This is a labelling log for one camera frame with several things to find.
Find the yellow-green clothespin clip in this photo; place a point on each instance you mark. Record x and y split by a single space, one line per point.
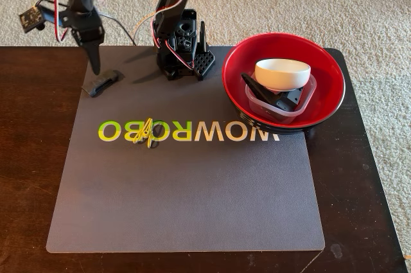
149 138

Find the dark grey NOWROBO mat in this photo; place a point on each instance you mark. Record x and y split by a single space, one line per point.
192 189

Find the black printed jaw part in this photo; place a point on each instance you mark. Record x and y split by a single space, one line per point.
260 88

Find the clear plastic food container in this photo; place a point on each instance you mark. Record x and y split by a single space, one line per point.
289 115

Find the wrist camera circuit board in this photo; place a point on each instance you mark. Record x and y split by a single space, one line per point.
30 17

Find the small black rectangular block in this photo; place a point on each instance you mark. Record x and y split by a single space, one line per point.
101 83

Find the black perforated base bracket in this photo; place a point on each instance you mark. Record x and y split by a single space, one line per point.
204 61

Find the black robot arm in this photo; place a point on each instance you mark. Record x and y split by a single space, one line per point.
170 0

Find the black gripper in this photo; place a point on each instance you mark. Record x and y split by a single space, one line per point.
90 38

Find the red and black bowl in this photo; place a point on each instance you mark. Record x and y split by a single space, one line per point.
324 70

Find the small white ceramic bowl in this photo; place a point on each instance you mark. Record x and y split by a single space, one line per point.
282 74

